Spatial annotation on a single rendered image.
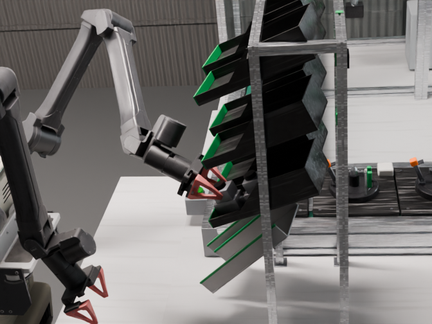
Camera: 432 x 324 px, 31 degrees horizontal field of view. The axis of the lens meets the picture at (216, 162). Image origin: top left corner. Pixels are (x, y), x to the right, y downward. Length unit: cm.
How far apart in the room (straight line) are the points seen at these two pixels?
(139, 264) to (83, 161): 236
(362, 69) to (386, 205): 116
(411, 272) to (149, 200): 88
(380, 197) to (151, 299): 72
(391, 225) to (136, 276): 73
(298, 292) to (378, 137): 87
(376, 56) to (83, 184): 182
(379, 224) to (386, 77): 116
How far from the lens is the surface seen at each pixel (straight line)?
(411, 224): 220
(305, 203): 226
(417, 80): 302
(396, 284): 215
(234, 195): 182
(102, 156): 460
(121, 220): 248
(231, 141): 179
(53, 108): 216
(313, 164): 171
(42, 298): 235
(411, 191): 232
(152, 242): 236
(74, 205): 420
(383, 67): 333
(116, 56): 202
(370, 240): 222
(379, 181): 236
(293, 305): 208
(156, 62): 528
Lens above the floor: 225
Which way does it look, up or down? 31 degrees down
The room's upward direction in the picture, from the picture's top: 6 degrees counter-clockwise
